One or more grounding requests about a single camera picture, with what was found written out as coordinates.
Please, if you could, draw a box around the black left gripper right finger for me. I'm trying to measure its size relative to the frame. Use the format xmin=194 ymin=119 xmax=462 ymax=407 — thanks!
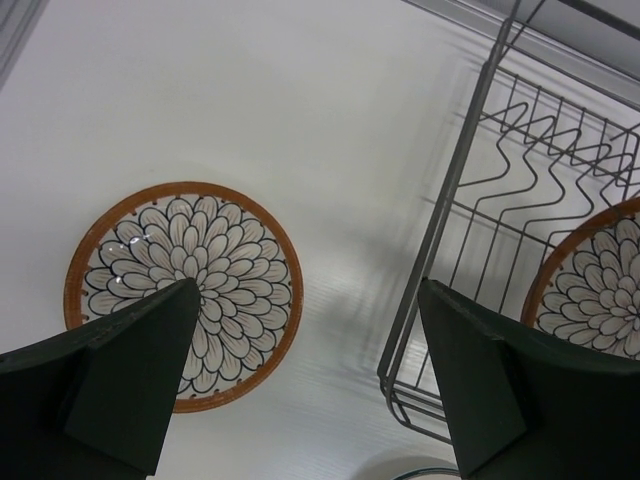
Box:
xmin=418 ymin=279 xmax=639 ymax=479

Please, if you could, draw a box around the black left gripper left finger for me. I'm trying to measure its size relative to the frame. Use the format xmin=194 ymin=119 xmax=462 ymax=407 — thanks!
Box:
xmin=1 ymin=279 xmax=200 ymax=479

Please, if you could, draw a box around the sunburst plate green rim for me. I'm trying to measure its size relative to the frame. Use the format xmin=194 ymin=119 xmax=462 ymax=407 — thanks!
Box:
xmin=354 ymin=446 xmax=459 ymax=480

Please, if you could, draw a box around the floral plate brown rim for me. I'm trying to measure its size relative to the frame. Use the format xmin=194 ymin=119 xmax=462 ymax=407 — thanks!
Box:
xmin=520 ymin=198 xmax=639 ymax=360
xmin=63 ymin=181 xmax=304 ymax=413

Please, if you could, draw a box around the grey wire dish rack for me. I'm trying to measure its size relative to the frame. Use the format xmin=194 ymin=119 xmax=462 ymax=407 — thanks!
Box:
xmin=377 ymin=1 xmax=639 ymax=443

